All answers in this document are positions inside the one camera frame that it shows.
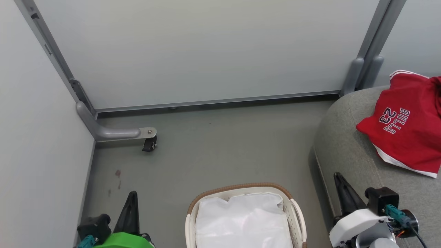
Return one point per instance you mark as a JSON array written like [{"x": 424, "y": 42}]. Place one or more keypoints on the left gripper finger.
[{"x": 129, "y": 213}]

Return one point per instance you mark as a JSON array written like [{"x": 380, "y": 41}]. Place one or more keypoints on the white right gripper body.
[{"x": 355, "y": 224}]

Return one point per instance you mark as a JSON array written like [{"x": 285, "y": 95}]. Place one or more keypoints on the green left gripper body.
[{"x": 124, "y": 241}]

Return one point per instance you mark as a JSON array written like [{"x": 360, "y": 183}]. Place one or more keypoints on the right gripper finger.
[{"x": 346, "y": 196}]

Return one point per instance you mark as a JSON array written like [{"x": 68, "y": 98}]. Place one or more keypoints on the red Bulls 23 jersey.
[{"x": 410, "y": 137}]

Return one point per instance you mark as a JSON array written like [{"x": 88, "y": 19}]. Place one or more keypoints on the white plastic laundry basket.
[{"x": 296, "y": 213}]

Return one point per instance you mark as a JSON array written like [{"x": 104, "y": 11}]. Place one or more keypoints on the grey fabric sofa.
[{"x": 344, "y": 144}]

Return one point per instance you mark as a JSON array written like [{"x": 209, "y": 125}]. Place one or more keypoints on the black caster wheel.
[{"x": 150, "y": 144}]

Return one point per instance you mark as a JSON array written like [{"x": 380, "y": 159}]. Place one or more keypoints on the white cloth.
[{"x": 241, "y": 224}]

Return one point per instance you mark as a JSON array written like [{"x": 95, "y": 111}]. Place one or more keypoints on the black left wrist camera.
[{"x": 94, "y": 225}]

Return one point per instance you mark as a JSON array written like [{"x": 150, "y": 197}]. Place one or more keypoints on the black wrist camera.
[
  {"x": 382, "y": 199},
  {"x": 94, "y": 225}
]

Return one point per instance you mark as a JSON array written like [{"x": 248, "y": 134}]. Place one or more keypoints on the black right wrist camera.
[{"x": 382, "y": 199}]

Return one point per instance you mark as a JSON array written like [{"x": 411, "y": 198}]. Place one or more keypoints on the grey partition panel frame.
[{"x": 103, "y": 132}]

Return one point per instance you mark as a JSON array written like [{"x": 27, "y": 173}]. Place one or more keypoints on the grey partition bottom rail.
[{"x": 217, "y": 102}]

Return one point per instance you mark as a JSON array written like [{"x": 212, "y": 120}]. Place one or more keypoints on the grey double partition post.
[{"x": 375, "y": 44}]

